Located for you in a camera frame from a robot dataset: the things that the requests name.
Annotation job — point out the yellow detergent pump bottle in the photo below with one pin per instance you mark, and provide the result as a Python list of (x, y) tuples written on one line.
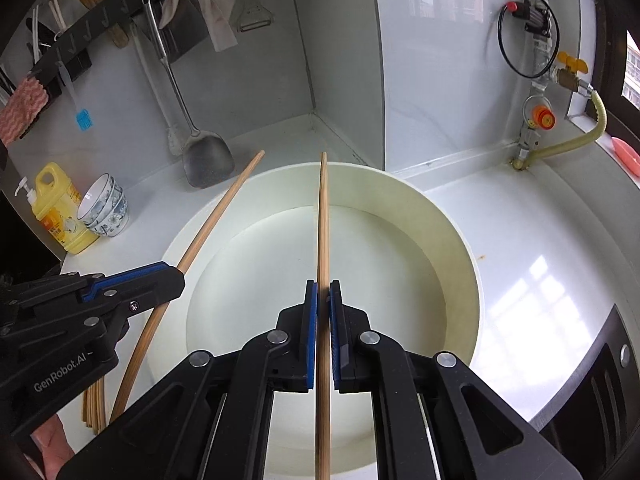
[(55, 210)]

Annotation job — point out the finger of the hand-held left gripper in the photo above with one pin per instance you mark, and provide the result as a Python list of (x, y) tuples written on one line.
[(145, 285)]

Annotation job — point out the person's left hand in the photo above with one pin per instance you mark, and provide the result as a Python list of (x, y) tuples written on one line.
[(52, 442)]

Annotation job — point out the black wall hook rack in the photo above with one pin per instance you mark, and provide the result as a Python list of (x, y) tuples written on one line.
[(90, 30)]

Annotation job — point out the orange capped gas fitting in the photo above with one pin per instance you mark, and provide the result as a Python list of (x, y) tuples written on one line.
[(542, 119)]

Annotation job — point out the pink striped cloth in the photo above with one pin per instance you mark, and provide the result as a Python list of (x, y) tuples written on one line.
[(22, 107)]

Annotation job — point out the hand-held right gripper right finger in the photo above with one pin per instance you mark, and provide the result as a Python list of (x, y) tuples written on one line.
[(334, 340)]

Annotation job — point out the steel spatula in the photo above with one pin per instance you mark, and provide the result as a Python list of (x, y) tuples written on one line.
[(207, 160)]

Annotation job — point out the grey metal blade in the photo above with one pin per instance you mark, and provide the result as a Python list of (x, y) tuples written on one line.
[(187, 35)]

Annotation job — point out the black gas shutoff valve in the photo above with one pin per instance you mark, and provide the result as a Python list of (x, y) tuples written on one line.
[(532, 15)]

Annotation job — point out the cream plastic basin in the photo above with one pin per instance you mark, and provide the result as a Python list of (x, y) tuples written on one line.
[(400, 220)]

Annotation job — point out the window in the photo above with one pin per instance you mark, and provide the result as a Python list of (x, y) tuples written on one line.
[(632, 70)]

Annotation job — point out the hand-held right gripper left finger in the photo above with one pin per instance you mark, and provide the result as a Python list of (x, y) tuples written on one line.
[(313, 340)]

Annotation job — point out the beige towel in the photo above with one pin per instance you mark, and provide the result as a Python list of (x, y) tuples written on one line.
[(210, 5)]

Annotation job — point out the blue silicone basting brush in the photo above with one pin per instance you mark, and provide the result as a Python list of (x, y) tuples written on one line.
[(84, 119)]

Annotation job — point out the pink plastic item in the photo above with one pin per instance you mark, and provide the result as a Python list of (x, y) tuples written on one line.
[(627, 155)]

